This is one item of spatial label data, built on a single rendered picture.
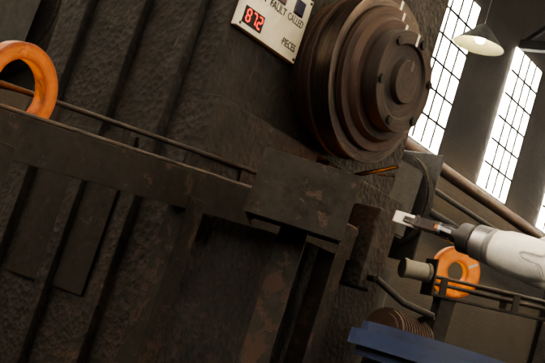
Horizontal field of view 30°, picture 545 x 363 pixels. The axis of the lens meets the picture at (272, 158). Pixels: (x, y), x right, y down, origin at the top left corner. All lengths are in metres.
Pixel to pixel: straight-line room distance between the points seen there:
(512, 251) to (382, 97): 0.56
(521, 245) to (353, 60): 0.66
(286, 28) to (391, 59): 0.29
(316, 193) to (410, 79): 0.82
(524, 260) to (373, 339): 1.04
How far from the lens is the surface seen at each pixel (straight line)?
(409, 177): 11.06
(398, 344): 1.40
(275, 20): 2.65
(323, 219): 2.03
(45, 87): 2.01
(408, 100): 2.79
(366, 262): 2.91
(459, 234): 2.52
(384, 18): 2.77
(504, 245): 2.45
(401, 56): 2.77
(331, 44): 2.66
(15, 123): 1.94
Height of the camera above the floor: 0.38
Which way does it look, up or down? 9 degrees up
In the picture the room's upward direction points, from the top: 18 degrees clockwise
